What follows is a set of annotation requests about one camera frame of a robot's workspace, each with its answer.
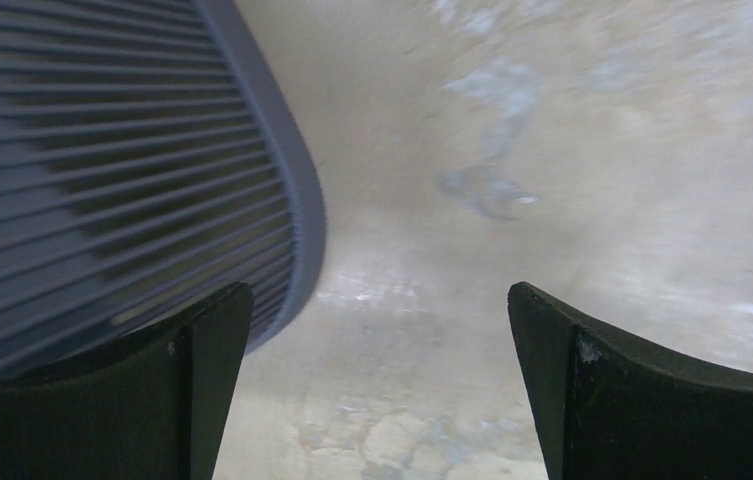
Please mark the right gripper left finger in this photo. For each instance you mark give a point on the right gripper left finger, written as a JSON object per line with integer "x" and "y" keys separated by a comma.
{"x": 150, "y": 405}

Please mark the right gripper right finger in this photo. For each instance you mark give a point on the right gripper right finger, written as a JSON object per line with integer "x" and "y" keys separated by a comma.
{"x": 608, "y": 404}

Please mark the grey plastic basket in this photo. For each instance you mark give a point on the grey plastic basket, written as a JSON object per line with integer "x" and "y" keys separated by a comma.
{"x": 147, "y": 157}

